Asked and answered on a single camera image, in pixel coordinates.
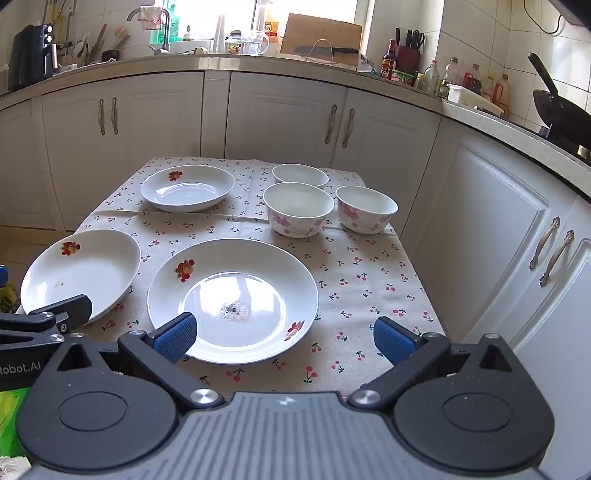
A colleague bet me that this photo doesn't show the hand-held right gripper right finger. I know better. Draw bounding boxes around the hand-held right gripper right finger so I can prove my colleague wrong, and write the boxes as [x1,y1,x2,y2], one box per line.
[347,316,522,411]

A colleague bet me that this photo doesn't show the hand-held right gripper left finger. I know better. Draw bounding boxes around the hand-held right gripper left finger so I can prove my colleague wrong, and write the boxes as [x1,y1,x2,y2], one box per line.
[55,312,227,412]

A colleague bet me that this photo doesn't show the white fruit print plate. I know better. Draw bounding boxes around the white fruit print plate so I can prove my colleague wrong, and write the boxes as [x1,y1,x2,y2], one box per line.
[147,238,320,365]
[140,165,236,213]
[20,229,142,325]

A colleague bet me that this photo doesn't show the white pink floral bowl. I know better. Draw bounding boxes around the white pink floral bowl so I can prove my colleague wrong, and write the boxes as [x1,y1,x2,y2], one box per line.
[262,182,335,239]
[335,185,399,235]
[272,163,330,190]

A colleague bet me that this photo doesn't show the yellow plastic bag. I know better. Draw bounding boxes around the yellow plastic bag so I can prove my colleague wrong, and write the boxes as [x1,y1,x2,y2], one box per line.
[0,283,20,315]

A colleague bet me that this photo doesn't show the green carton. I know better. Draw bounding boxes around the green carton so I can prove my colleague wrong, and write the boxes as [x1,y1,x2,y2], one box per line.
[0,388,29,459]

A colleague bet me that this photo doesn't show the cherry print tablecloth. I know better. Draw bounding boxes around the cherry print tablecloth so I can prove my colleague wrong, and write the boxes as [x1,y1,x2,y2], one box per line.
[18,157,447,400]

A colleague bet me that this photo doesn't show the black air fryer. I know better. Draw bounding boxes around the black air fryer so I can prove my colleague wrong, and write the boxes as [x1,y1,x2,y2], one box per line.
[8,24,55,93]

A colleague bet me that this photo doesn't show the utensil holder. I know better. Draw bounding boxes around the utensil holder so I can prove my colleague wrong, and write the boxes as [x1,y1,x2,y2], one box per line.
[62,42,94,69]

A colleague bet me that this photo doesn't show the white plastic tray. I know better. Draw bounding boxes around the white plastic tray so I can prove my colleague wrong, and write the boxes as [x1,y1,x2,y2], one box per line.
[446,84,507,117]

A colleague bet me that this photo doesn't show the wooden spatula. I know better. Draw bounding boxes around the wooden spatula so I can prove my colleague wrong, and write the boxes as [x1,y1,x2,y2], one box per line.
[90,24,108,61]

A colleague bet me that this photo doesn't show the gas stove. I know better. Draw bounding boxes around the gas stove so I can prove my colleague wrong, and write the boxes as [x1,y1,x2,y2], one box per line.
[538,124,591,163]

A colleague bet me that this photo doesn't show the clear glass bottle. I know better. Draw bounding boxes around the clear glass bottle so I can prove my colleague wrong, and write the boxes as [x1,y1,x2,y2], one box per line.
[423,60,442,96]

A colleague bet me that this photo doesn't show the orange oil bottle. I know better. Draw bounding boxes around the orange oil bottle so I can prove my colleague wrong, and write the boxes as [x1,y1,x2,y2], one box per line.
[492,74,511,116]

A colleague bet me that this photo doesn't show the red label bottle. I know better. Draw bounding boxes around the red label bottle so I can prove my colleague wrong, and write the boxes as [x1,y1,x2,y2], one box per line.
[462,64,484,96]

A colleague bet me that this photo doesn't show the beige kitchen counter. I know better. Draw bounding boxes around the beige kitchen counter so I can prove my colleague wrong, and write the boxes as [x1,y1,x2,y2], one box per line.
[0,50,591,204]

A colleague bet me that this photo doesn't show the dark sauce bottle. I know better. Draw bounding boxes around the dark sauce bottle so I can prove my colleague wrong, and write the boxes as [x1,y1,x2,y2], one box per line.
[381,39,398,79]

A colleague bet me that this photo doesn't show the black wok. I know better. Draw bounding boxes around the black wok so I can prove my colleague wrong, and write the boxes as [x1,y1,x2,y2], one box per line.
[527,52,591,141]

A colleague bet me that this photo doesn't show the dark red knife block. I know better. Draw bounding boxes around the dark red knife block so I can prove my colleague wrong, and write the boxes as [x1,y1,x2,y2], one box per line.
[394,28,426,77]

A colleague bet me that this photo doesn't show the metal sink faucet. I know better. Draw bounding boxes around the metal sink faucet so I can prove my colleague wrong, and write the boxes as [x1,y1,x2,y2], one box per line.
[127,7,175,54]

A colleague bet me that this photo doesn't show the pink dish cloth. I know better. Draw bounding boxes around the pink dish cloth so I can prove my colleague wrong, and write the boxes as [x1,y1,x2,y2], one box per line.
[139,6,168,31]

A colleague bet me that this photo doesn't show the black cleaver knife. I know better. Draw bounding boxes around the black cleaver knife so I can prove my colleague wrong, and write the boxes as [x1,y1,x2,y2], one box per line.
[294,45,360,57]

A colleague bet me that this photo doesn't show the clear glass pitcher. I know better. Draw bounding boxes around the clear glass pitcher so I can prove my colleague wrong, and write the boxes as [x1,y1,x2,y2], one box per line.
[240,31,270,56]

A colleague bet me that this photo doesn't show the wooden cutting board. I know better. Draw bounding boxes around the wooden cutting board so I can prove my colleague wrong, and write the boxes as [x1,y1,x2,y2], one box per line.
[280,13,363,71]

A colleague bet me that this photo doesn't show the orange label bottle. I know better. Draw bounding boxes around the orange label bottle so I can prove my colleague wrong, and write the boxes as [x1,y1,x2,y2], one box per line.
[264,6,281,40]

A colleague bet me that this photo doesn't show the black range hood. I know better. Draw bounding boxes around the black range hood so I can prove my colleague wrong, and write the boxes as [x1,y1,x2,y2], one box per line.
[551,0,591,27]

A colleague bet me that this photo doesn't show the metal wire rack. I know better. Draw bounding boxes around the metal wire rack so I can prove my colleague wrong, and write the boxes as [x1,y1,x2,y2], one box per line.
[308,39,338,65]

